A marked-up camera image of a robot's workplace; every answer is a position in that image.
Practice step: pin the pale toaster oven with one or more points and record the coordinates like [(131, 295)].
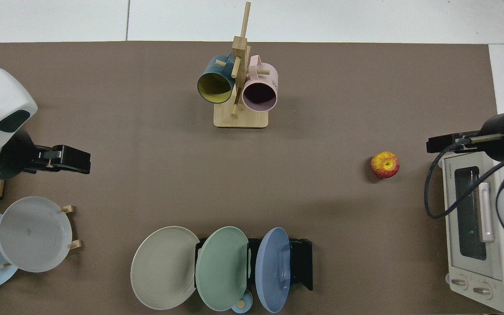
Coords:
[(470, 245)]

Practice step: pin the brown table cloth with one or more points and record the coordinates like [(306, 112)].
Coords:
[(147, 175)]

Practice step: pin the wooden plate rack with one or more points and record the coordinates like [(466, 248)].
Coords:
[(75, 244)]

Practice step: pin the wooden cup stand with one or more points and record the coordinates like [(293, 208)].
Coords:
[(241, 118)]

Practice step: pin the dark blue mug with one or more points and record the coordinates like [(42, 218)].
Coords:
[(215, 85)]

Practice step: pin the red yellow apple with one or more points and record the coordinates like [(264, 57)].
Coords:
[(385, 165)]

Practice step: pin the beige plate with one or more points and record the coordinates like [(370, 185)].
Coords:
[(162, 267)]

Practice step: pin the small blue round thing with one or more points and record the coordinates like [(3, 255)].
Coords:
[(243, 304)]

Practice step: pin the grey plate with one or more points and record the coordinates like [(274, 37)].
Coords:
[(33, 234)]

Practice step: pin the pale green plate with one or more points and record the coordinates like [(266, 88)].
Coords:
[(221, 269)]

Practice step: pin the black dish rack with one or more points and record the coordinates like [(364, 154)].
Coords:
[(301, 262)]

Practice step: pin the pink mug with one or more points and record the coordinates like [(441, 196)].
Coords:
[(260, 94)]

